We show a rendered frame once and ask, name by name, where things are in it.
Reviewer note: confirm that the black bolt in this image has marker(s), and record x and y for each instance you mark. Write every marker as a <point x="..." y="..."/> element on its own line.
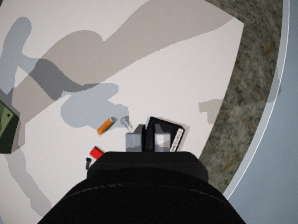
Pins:
<point x="88" y="160"/>

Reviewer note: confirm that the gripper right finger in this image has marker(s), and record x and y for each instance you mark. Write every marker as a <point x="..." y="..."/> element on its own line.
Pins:
<point x="161" y="140"/>

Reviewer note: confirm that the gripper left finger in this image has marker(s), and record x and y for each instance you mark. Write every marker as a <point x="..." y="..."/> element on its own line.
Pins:
<point x="135" y="141"/>

